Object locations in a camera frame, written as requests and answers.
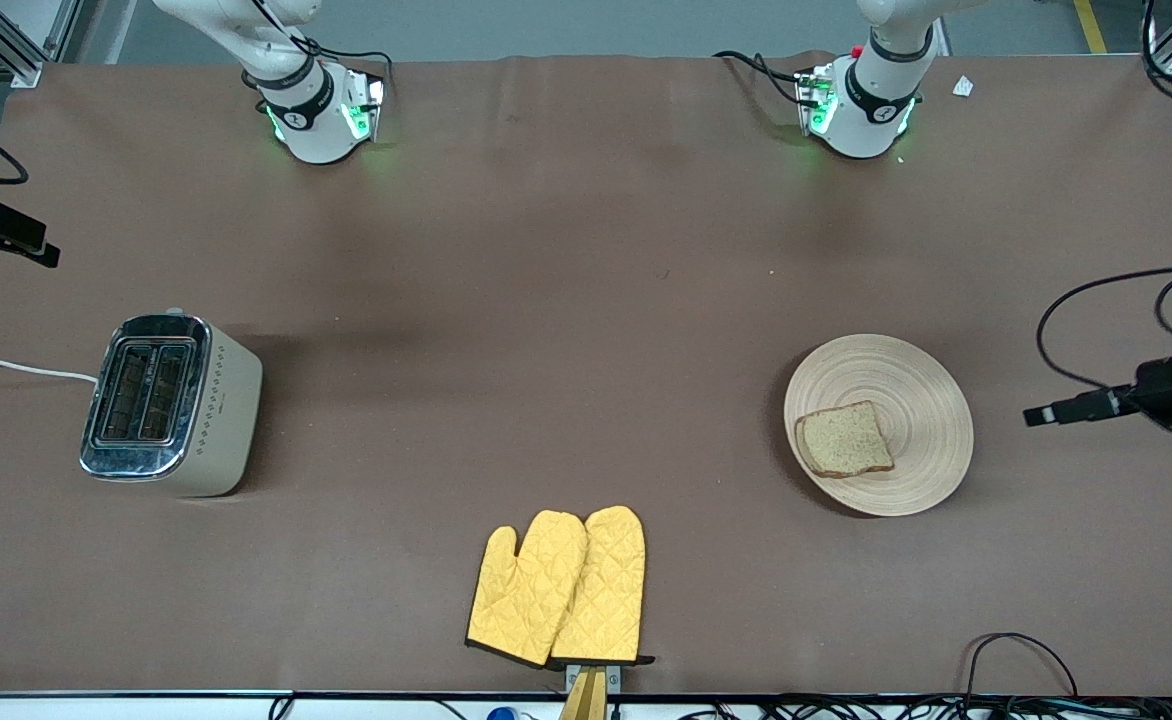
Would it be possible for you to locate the black cable tangle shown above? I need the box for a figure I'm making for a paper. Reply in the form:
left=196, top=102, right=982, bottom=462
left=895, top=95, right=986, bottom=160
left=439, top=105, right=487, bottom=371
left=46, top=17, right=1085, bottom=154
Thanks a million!
left=681, top=694, right=1172, bottom=720

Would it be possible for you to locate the wooden clamp with metal bracket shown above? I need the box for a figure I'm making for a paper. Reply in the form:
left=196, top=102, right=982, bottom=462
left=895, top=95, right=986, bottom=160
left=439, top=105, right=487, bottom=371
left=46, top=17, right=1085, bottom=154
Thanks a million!
left=559, top=662, right=623, bottom=720

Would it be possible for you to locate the metal base connector bracket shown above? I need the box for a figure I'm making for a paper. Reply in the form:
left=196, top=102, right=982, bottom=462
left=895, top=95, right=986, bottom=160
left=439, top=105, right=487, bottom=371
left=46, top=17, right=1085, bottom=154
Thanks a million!
left=344, top=72, right=388, bottom=143
left=795, top=67, right=837, bottom=138

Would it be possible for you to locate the black left base cable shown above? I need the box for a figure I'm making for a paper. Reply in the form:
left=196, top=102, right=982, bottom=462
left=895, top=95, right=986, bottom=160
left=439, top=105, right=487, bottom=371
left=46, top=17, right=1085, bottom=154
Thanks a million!
left=713, top=49, right=809, bottom=107

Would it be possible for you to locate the black base cable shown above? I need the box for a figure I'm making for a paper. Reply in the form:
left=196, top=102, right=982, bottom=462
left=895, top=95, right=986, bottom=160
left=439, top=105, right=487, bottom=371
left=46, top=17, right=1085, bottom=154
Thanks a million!
left=291, top=35, right=395, bottom=83
left=713, top=49, right=809, bottom=107

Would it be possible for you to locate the brown table cover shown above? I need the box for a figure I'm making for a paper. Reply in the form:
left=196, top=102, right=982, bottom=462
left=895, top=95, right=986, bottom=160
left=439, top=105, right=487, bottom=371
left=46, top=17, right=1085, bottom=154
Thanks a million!
left=0, top=52, right=1172, bottom=698

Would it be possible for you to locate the yellow quilted oven mitt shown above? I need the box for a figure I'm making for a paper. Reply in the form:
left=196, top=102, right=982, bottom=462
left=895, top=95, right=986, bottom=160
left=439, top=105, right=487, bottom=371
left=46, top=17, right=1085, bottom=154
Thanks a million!
left=465, top=510, right=590, bottom=669
left=550, top=505, right=656, bottom=667

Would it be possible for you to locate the beige chrome two-slot toaster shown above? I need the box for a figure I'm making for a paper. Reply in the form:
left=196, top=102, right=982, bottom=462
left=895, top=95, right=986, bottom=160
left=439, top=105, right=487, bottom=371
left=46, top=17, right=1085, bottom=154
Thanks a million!
left=79, top=308, right=264, bottom=499

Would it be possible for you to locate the round wooden plate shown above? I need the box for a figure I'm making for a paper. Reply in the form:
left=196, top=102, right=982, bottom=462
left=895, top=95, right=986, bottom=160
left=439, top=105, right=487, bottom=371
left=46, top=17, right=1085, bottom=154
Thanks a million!
left=783, top=333, right=975, bottom=518

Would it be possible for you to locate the brown bread slice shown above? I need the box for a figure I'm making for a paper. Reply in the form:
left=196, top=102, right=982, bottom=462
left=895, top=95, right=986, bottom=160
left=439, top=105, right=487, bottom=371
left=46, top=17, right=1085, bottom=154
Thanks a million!
left=794, top=400, right=896, bottom=479

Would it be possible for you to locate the black looped cable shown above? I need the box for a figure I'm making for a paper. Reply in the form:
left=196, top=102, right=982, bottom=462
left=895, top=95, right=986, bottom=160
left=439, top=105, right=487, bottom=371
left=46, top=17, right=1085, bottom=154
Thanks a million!
left=963, top=631, right=1080, bottom=703

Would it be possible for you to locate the black right base cable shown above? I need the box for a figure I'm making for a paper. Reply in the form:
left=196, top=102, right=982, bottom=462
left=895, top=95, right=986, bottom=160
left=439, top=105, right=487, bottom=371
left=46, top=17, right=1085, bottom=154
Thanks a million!
left=291, top=35, right=395, bottom=83

